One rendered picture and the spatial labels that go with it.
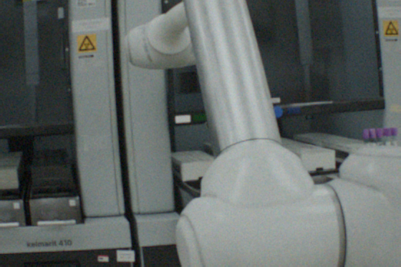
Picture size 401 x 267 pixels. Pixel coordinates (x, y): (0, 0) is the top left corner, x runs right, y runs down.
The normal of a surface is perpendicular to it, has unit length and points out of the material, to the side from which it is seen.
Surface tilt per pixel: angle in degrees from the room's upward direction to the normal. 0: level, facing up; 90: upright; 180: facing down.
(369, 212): 76
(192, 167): 90
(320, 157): 90
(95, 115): 90
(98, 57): 90
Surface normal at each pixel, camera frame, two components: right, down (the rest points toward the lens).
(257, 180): 0.02, -0.56
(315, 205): 0.19, -0.69
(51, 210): 0.18, 0.04
